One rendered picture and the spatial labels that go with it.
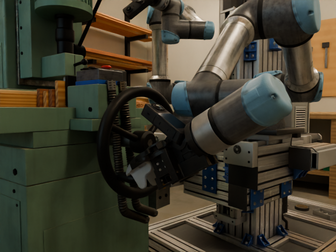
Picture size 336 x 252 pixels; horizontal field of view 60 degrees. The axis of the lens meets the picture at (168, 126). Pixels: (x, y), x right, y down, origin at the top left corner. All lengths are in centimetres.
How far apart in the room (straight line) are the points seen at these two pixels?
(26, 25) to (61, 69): 21
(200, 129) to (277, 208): 128
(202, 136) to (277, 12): 48
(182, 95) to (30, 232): 50
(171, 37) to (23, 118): 69
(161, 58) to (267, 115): 116
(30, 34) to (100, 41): 334
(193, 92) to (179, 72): 411
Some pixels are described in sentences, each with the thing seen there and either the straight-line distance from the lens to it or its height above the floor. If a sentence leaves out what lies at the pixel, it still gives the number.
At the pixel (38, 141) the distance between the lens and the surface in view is 78.
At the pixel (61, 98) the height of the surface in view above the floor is 93.
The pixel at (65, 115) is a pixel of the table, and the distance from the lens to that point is 82.
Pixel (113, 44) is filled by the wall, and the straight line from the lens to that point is 456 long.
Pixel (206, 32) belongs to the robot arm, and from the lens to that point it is 126.
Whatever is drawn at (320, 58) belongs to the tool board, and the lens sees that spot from 399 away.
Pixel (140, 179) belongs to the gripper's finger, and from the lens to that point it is 60.
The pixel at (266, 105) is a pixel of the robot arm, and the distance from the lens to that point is 44.
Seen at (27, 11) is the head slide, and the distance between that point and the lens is 111.
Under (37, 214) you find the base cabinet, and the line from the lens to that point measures 82.
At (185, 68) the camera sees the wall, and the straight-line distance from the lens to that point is 465.
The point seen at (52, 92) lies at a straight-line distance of 92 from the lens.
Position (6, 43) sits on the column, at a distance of 115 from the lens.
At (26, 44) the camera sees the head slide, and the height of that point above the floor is 111.
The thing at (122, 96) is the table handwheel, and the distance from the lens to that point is 69.
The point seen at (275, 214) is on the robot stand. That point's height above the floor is 34.
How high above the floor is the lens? 89
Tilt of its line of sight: 3 degrees down
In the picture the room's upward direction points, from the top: straight up
